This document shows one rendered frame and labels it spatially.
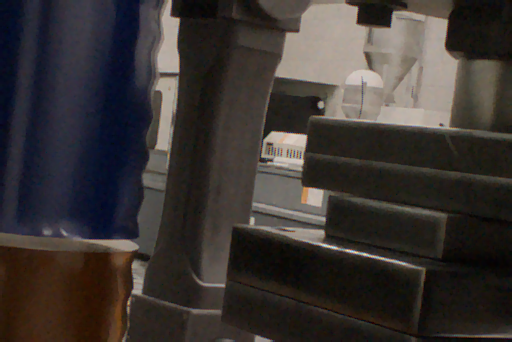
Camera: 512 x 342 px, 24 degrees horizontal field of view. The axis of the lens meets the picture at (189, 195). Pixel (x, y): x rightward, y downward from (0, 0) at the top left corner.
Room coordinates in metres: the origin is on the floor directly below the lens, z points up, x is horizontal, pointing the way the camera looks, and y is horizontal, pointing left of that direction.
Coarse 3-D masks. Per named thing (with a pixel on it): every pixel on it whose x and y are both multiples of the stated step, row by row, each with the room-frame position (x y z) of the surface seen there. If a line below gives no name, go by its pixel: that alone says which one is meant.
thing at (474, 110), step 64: (320, 128) 0.45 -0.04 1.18; (384, 128) 0.42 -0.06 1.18; (448, 128) 0.40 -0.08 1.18; (384, 192) 0.42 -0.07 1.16; (448, 192) 0.39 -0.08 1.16; (256, 256) 0.42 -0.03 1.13; (320, 256) 0.39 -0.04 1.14; (384, 256) 0.37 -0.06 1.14; (448, 256) 0.38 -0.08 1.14; (256, 320) 0.41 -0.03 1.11; (320, 320) 0.39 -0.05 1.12; (384, 320) 0.36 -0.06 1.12; (448, 320) 0.36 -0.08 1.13
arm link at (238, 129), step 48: (192, 0) 0.85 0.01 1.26; (240, 0) 0.80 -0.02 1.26; (192, 48) 0.83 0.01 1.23; (240, 48) 0.81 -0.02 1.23; (192, 96) 0.83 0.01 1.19; (240, 96) 0.82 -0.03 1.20; (192, 144) 0.82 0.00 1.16; (240, 144) 0.83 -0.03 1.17; (192, 192) 0.82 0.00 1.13; (240, 192) 0.83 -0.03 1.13; (192, 240) 0.81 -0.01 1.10; (144, 288) 0.84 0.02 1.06; (192, 288) 0.81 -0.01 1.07; (144, 336) 0.83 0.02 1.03; (192, 336) 0.80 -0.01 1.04; (240, 336) 0.83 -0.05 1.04
